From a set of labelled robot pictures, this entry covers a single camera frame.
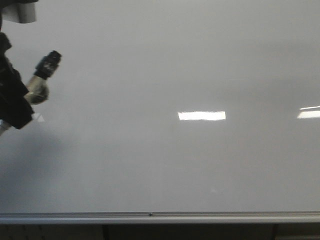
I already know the white whiteboard with aluminium frame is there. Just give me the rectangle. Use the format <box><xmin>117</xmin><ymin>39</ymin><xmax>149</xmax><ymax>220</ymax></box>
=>
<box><xmin>0</xmin><ymin>0</ymin><xmax>320</xmax><ymax>224</ymax></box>

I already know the black and white marker pen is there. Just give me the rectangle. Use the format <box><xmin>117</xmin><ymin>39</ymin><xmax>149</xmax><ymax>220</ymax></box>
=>
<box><xmin>24</xmin><ymin>50</ymin><xmax>62</xmax><ymax>105</ymax></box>

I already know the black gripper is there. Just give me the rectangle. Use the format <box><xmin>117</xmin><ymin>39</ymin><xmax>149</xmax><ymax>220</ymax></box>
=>
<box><xmin>0</xmin><ymin>32</ymin><xmax>34</xmax><ymax>130</ymax></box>

